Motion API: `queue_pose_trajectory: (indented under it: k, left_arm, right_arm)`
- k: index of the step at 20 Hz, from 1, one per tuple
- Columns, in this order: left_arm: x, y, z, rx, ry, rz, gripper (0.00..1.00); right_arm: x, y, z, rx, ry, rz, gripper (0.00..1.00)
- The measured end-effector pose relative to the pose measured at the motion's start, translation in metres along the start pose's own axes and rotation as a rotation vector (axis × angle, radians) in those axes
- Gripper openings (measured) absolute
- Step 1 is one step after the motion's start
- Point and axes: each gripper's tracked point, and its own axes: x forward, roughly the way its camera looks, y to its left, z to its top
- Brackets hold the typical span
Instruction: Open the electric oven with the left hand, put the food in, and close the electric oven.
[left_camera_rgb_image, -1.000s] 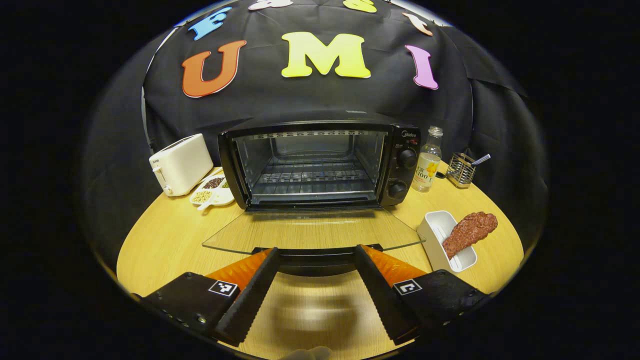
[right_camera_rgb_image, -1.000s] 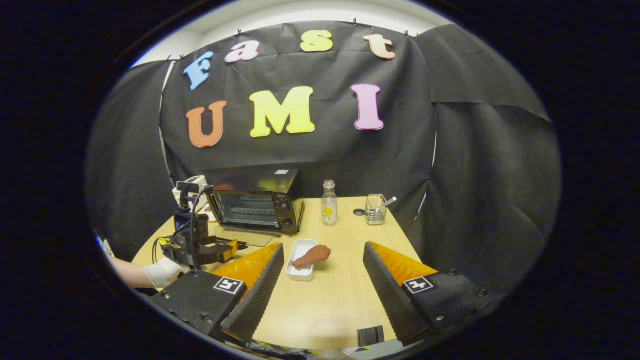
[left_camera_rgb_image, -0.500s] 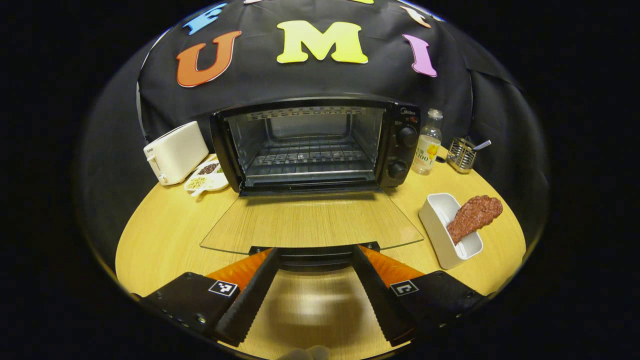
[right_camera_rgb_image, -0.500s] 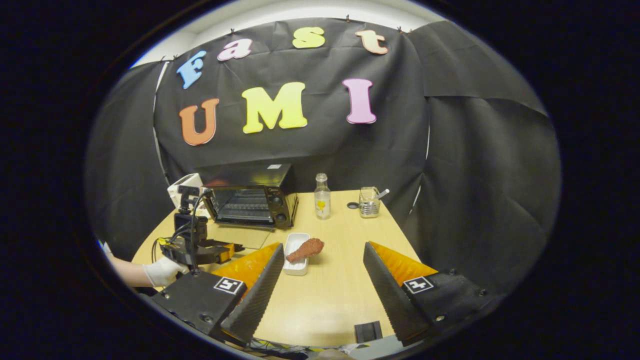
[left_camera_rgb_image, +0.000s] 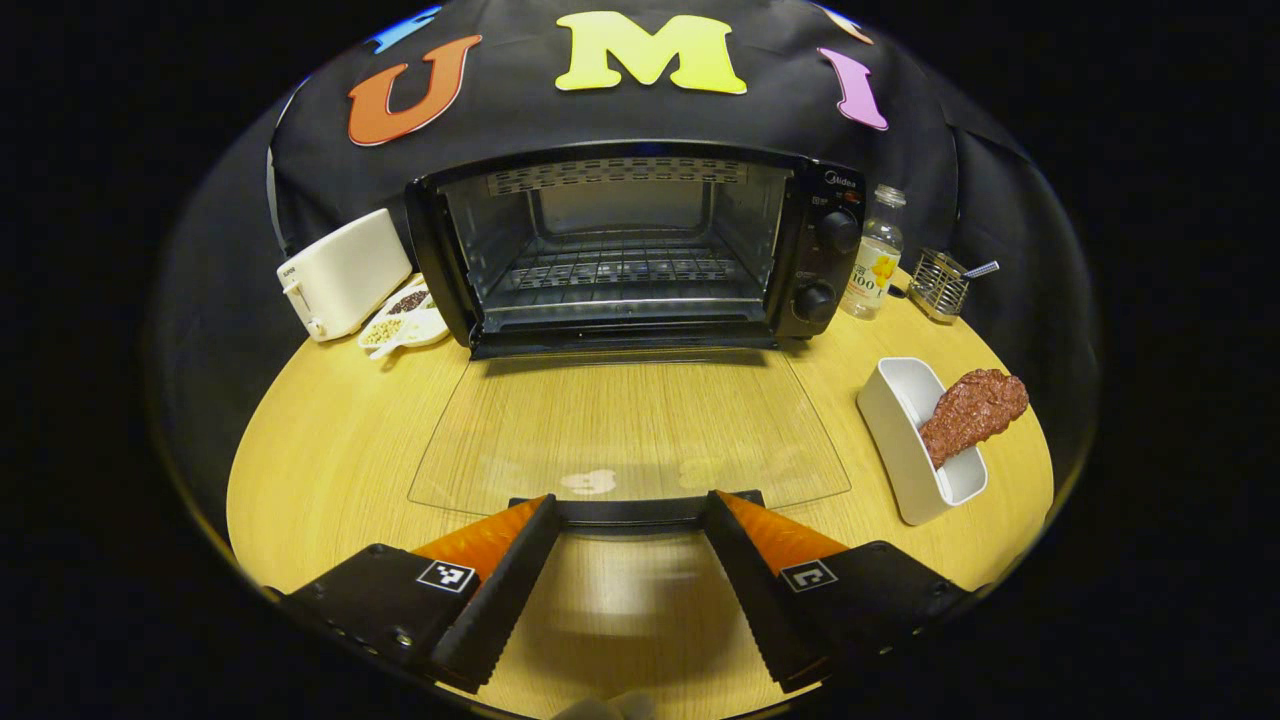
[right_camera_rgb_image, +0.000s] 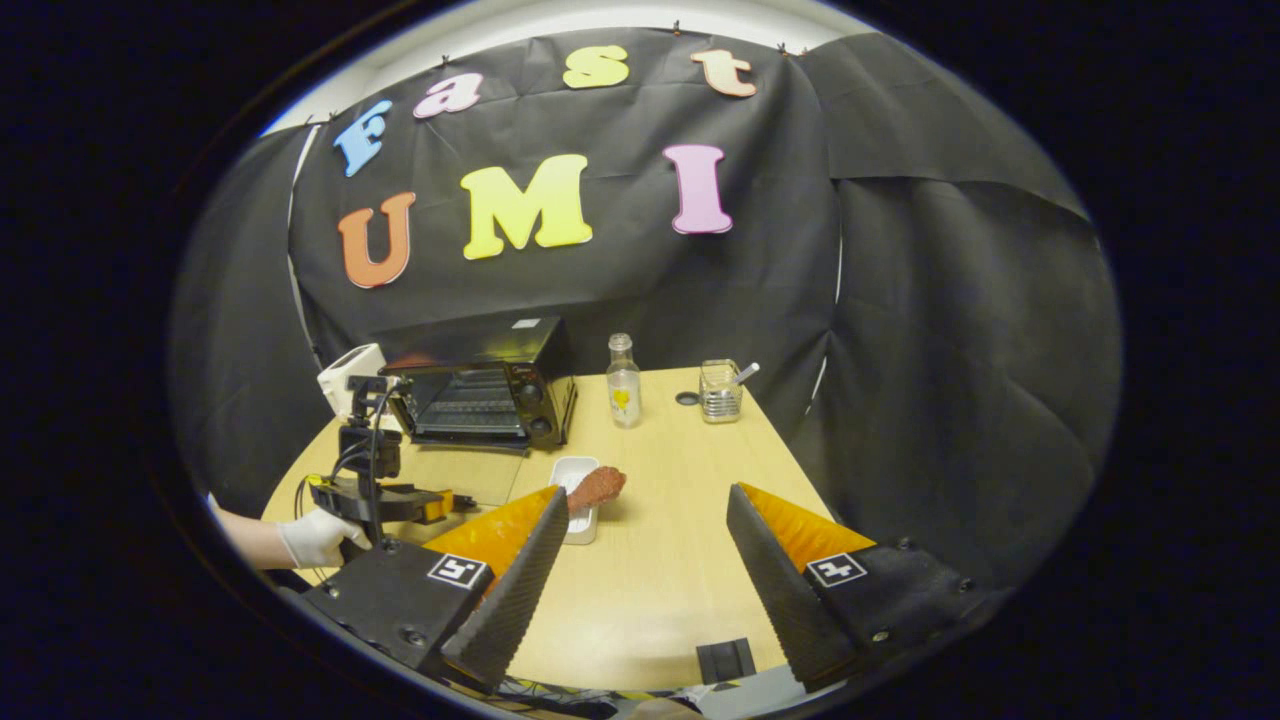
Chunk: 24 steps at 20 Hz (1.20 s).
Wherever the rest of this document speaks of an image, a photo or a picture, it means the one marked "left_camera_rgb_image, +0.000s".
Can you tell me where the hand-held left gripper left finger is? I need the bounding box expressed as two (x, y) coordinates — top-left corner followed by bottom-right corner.
(280, 493), (563, 694)

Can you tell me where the white toaster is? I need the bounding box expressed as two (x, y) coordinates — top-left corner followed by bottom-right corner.
(277, 208), (413, 343)

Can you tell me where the wire mesh holder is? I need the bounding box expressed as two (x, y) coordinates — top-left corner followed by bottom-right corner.
(908, 248), (971, 323)

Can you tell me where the black electric oven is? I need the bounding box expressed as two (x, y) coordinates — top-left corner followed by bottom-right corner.
(405, 140), (869, 531)

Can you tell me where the white divided snack plate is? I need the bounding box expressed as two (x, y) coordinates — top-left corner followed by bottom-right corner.
(358, 283), (451, 359)

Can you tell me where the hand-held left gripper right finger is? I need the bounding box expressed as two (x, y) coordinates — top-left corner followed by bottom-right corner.
(700, 490), (976, 694)

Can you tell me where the clear bottle yellow label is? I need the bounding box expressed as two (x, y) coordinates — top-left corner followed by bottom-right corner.
(840, 184), (907, 321)

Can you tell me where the white rectangular dish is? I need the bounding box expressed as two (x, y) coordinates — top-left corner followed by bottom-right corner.
(857, 357), (989, 526)

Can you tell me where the brown meat piece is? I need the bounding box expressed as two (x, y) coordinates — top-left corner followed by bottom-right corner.
(918, 368), (1029, 469)

